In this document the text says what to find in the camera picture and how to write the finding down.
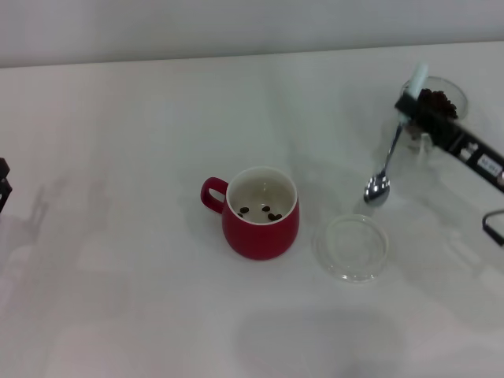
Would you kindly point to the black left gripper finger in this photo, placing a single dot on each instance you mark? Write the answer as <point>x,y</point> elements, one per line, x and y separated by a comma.
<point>4,197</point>

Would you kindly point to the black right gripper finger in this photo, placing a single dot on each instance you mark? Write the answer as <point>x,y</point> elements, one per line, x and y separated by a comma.
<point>425,118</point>

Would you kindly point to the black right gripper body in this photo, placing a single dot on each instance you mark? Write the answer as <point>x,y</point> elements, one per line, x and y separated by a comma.
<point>472,149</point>

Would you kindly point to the small scoop of coffee beans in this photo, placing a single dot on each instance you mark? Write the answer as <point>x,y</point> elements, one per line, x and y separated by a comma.
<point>273,216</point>

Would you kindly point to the red ceramic mug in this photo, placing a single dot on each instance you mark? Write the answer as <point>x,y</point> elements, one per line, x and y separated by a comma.
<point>260,240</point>

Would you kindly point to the pile of coffee beans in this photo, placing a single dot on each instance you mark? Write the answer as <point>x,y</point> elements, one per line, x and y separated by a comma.
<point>441,102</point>

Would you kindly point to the clear glass saucer under cup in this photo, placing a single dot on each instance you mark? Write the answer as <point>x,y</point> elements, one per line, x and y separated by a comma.
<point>390,138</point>

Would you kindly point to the small clear glass dish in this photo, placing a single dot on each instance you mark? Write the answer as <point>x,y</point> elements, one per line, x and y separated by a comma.
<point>354,248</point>

